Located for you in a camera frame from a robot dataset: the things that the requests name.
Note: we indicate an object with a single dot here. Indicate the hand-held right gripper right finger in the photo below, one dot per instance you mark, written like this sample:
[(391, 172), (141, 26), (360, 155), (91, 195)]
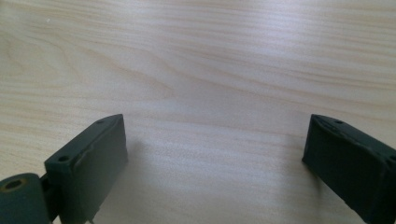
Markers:
[(355, 161)]

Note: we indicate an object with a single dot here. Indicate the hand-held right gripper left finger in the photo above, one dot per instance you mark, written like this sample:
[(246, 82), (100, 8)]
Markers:
[(93, 161)]

